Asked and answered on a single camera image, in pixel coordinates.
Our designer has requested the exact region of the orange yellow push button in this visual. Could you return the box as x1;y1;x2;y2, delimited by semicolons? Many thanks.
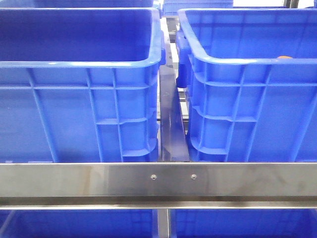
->
277;56;292;59

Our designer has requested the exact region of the steel centre divider bar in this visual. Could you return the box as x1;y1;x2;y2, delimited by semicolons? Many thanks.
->
159;17;190;163

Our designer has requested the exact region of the large blue crate left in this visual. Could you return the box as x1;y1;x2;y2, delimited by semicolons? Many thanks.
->
0;8;164;163

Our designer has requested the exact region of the large blue crate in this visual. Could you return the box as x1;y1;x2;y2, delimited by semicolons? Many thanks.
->
0;8;164;163
176;8;317;162

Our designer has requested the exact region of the large blue crate right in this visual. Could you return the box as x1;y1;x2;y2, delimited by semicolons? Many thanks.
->
176;8;317;162

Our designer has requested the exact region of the blue crate lower right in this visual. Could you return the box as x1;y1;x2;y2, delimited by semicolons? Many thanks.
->
171;209;317;238

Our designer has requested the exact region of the blue crate rear right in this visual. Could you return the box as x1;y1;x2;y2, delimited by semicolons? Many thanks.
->
162;0;233;16

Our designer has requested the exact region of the blue crate rear left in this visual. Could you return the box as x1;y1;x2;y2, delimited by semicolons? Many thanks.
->
34;0;161;9

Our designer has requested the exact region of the blue crate lower left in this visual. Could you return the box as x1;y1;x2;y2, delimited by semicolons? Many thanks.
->
0;210;158;238

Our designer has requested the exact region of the steel shelf front rail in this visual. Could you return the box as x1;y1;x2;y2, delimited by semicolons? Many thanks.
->
0;162;317;210

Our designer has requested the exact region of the steel lower vertical post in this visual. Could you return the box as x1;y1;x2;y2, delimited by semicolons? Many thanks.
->
158;209;171;238

